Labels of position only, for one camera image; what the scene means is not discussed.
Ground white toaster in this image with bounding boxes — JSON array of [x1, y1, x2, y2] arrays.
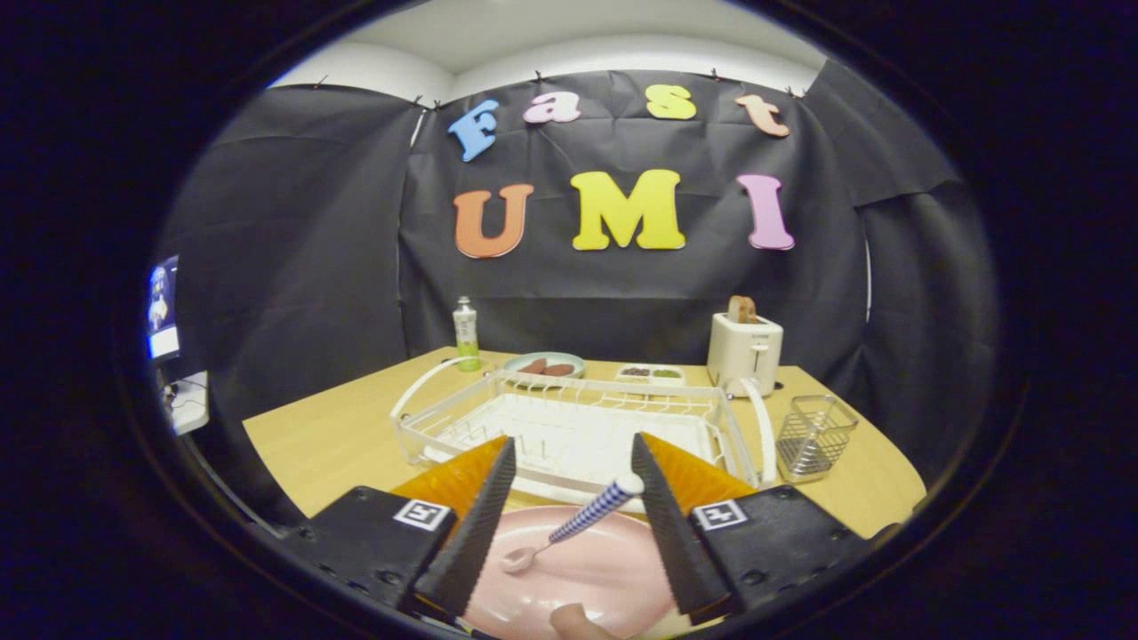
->
[[707, 312, 785, 398]]

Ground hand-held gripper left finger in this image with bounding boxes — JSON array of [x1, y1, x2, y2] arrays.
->
[[284, 436, 518, 620]]

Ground metal wire basket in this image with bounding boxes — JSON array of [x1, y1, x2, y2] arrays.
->
[[775, 395, 860, 484]]

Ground pink plate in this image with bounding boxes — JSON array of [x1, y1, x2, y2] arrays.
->
[[462, 505, 678, 640]]

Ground computer monitor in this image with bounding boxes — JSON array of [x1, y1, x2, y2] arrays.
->
[[147, 256, 183, 361]]

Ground white divided food tray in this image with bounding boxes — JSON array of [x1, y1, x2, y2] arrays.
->
[[615, 364, 687, 387]]

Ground green and white bottle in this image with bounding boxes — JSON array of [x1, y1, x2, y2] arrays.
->
[[453, 296, 482, 372]]

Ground white wire dish rack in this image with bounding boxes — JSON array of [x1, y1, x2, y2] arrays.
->
[[389, 356, 779, 509]]

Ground teal plate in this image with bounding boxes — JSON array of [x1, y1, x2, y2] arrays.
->
[[501, 351, 588, 381]]

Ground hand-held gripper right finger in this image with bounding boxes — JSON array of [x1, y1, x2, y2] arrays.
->
[[631, 432, 877, 628]]

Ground blue checkered handle spoon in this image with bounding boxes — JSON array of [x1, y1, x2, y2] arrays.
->
[[501, 472, 645, 575]]

